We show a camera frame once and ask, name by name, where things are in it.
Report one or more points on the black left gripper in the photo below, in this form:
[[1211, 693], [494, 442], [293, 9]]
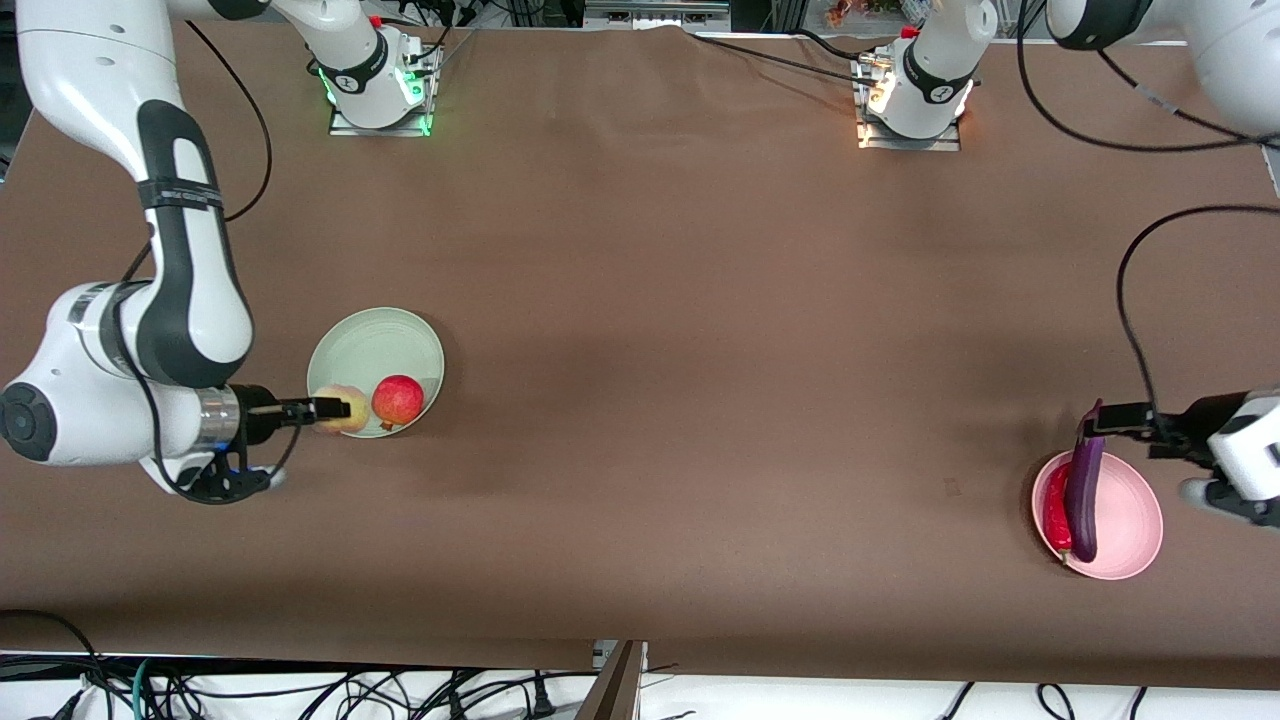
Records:
[[1196, 420]]

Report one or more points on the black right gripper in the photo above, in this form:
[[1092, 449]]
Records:
[[259, 414]]

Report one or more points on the yellow pink peach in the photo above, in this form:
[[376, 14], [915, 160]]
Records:
[[350, 422]]

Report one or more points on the long purple eggplant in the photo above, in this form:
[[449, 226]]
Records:
[[1082, 500]]

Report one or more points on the red chili pepper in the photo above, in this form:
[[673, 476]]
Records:
[[1055, 515]]

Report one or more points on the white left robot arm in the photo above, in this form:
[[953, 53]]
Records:
[[940, 70]]

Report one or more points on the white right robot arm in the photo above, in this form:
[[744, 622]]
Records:
[[190, 300]]

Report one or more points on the pale green round plate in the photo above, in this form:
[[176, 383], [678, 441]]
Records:
[[375, 345]]

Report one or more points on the pink round plate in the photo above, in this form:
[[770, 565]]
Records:
[[1125, 520]]

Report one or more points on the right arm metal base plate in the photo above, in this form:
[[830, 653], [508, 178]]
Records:
[[425, 100]]

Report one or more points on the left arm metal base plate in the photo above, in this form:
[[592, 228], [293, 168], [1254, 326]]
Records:
[[870, 135]]

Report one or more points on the metal frame post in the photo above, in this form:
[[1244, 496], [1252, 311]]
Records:
[[615, 685]]

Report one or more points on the grey metal bracket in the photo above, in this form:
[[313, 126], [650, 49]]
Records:
[[655, 12]]

